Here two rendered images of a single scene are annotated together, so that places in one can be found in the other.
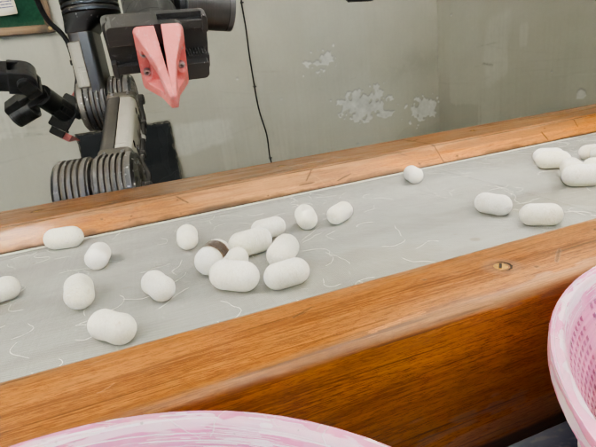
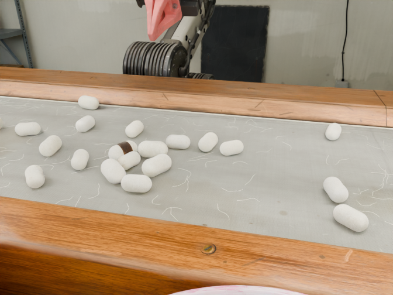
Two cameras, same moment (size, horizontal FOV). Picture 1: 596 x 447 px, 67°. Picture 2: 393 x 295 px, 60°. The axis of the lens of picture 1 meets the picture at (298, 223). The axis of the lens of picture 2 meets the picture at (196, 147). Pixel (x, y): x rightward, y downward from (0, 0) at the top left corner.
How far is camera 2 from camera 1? 0.21 m
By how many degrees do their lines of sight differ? 29
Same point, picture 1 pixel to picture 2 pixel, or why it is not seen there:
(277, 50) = not seen: outside the picture
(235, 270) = (108, 170)
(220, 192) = (190, 99)
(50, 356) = (9, 178)
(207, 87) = not seen: outside the picture
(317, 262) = (173, 181)
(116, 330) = (28, 180)
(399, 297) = (127, 236)
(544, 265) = (230, 264)
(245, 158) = (320, 48)
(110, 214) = (121, 93)
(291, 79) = not seen: outside the picture
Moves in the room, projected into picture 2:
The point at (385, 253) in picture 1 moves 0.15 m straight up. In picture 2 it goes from (215, 194) to (219, 48)
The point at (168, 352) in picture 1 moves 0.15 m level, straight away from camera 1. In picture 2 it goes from (9, 209) to (87, 136)
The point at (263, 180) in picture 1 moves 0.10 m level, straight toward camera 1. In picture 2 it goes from (224, 98) to (197, 119)
